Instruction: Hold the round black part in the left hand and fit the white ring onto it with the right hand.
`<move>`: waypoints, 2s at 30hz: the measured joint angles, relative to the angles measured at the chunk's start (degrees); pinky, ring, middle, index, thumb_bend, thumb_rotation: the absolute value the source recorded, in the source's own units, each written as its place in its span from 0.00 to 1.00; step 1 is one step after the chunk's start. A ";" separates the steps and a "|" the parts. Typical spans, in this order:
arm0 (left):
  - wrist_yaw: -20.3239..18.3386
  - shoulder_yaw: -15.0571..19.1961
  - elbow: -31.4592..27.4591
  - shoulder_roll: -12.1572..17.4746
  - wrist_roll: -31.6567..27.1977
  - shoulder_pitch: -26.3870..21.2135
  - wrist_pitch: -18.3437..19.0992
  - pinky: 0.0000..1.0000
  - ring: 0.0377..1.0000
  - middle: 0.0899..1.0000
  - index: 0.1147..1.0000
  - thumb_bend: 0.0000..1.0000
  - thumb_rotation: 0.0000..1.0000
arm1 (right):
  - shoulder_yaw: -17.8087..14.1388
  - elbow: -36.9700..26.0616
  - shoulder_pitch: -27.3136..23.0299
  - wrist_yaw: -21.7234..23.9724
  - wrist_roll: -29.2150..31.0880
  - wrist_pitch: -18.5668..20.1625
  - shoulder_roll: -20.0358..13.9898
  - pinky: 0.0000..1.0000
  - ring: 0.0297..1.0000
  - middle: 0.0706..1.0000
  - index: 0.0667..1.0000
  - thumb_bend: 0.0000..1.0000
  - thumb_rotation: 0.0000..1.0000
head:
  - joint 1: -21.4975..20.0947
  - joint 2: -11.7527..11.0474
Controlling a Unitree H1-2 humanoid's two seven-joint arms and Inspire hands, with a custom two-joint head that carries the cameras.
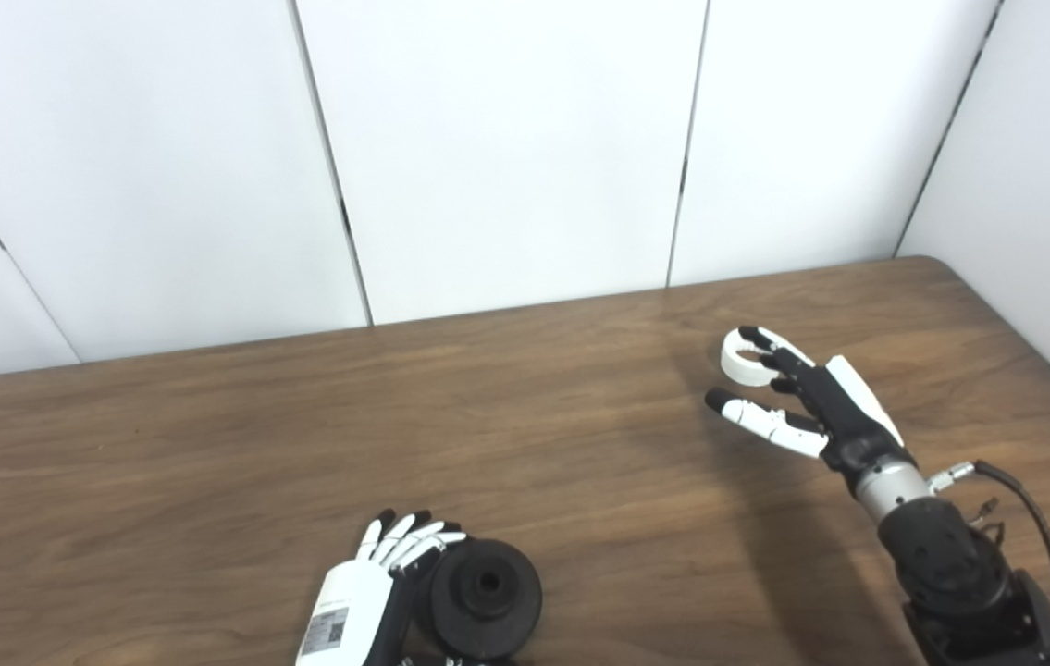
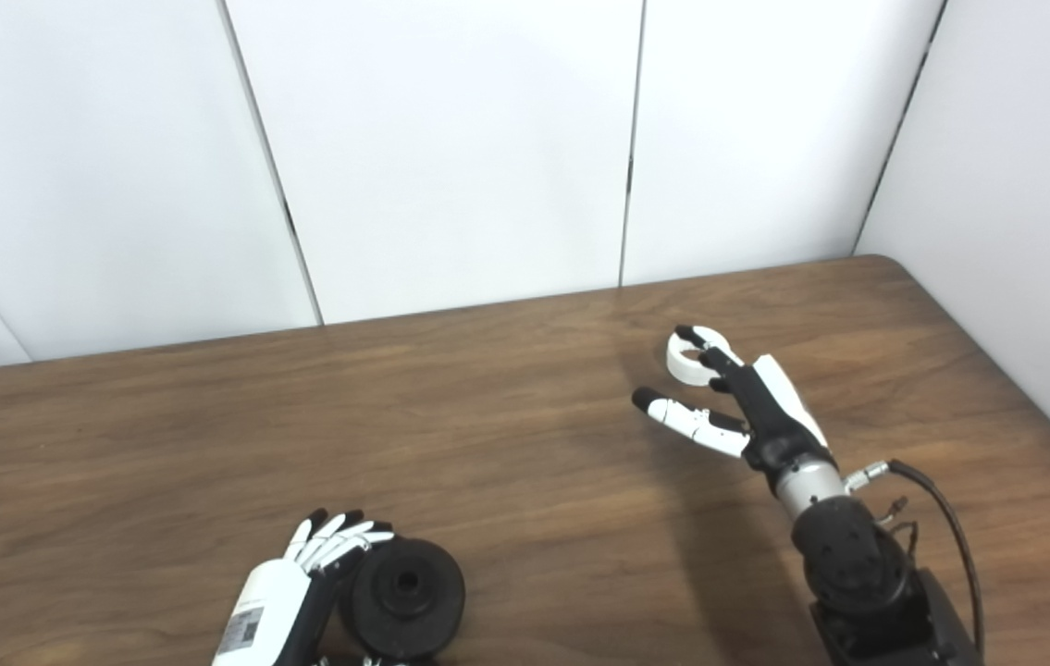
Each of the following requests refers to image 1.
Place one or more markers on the black and white right hand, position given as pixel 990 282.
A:
pixel 844 416

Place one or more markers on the black and white left hand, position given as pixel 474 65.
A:
pixel 349 610

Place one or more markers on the round black stepped part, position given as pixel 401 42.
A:
pixel 487 606

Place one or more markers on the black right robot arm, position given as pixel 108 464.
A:
pixel 945 564

